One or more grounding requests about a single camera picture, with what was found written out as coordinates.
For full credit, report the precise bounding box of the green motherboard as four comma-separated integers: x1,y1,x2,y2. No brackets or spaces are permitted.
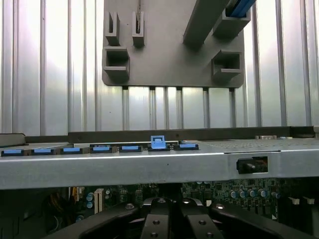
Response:
48,181,319,225

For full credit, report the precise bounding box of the open black PC case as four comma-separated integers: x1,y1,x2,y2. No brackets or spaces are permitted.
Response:
0,125,319,239

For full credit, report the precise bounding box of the blue slot clip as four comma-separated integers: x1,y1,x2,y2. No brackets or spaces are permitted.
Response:
90,145,114,153
119,145,143,152
1,148,25,157
174,143,199,151
59,147,87,154
31,148,57,155
149,135,167,152

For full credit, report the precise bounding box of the grey parts rack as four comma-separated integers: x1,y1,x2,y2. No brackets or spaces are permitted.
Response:
102,0,251,88

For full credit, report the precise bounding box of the green RAM stick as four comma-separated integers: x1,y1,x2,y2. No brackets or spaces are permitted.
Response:
136,0,145,34

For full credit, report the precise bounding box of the hard disk drive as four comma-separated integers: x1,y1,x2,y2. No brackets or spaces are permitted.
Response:
225,0,251,18

